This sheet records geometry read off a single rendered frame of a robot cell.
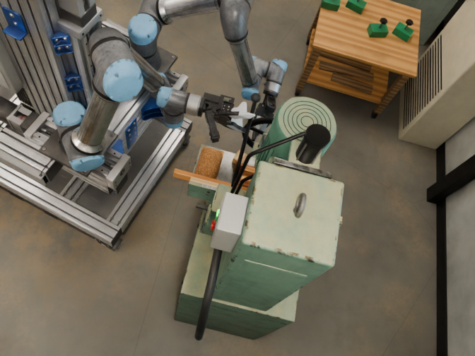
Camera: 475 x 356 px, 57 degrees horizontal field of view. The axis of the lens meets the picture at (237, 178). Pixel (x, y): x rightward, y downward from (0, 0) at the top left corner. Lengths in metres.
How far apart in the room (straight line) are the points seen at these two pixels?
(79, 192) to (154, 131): 0.55
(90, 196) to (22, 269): 0.53
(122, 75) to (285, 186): 0.56
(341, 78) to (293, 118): 1.90
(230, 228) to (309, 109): 0.42
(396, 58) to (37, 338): 2.53
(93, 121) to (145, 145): 1.09
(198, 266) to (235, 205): 0.68
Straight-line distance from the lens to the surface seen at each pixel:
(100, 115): 1.46
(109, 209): 2.41
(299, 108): 1.24
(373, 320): 2.74
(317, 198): 1.07
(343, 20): 2.96
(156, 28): 1.94
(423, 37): 3.86
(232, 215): 1.05
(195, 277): 1.69
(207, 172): 1.70
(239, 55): 1.84
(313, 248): 1.02
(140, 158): 2.52
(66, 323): 2.52
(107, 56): 1.34
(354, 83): 3.11
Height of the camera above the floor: 2.45
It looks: 64 degrees down
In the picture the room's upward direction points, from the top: 20 degrees clockwise
